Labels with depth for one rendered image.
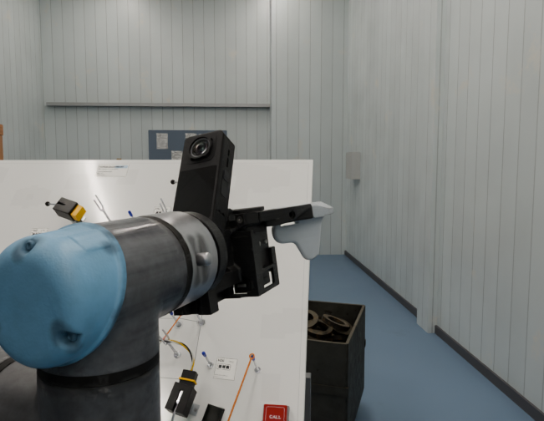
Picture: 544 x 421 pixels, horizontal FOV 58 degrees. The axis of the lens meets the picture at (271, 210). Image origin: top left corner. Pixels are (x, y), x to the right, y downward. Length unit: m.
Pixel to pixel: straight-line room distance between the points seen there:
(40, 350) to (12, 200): 1.40
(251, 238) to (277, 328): 0.78
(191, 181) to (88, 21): 9.88
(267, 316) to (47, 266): 0.98
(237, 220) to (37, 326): 0.22
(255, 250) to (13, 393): 0.22
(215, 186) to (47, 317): 0.21
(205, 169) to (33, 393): 0.22
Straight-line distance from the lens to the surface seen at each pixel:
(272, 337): 1.20
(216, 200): 0.43
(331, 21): 9.30
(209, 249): 0.38
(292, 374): 1.17
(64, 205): 1.46
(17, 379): 0.38
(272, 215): 0.46
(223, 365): 1.20
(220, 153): 0.46
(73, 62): 10.22
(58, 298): 0.28
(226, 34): 9.86
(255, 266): 0.45
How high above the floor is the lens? 1.63
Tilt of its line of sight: 5 degrees down
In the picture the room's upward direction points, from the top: straight up
